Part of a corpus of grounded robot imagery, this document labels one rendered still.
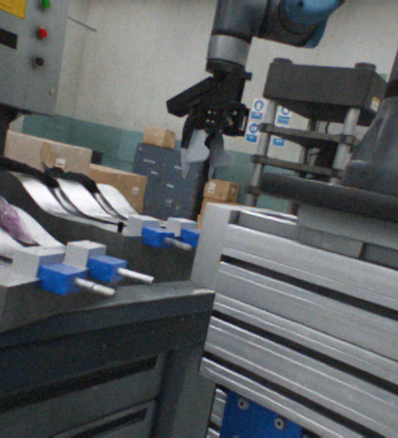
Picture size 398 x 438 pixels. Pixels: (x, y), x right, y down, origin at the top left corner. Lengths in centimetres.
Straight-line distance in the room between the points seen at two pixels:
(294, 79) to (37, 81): 347
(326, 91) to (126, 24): 548
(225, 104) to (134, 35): 870
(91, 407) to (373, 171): 66
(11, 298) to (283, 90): 453
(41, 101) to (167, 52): 740
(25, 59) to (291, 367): 144
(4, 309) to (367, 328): 39
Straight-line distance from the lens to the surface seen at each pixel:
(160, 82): 914
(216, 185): 783
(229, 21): 103
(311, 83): 499
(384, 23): 781
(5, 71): 178
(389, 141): 51
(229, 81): 102
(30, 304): 70
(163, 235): 94
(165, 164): 819
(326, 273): 52
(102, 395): 100
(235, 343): 57
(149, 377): 108
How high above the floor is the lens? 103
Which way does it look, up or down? 7 degrees down
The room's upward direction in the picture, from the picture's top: 12 degrees clockwise
